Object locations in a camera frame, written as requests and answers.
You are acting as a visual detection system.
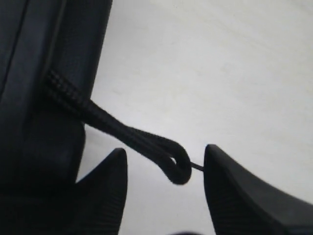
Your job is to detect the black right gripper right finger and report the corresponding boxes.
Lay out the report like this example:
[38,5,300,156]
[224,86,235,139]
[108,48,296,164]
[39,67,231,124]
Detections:
[204,144,313,235]

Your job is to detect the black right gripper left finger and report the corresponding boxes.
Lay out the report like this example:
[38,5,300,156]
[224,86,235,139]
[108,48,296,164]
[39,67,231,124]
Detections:
[0,148,128,235]

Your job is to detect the black plastic carrying case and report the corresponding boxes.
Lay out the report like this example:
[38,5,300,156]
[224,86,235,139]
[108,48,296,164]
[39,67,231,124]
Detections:
[0,0,112,190]

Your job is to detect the black braided rope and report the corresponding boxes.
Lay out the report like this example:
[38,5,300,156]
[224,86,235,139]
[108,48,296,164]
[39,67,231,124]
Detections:
[44,69,203,186]

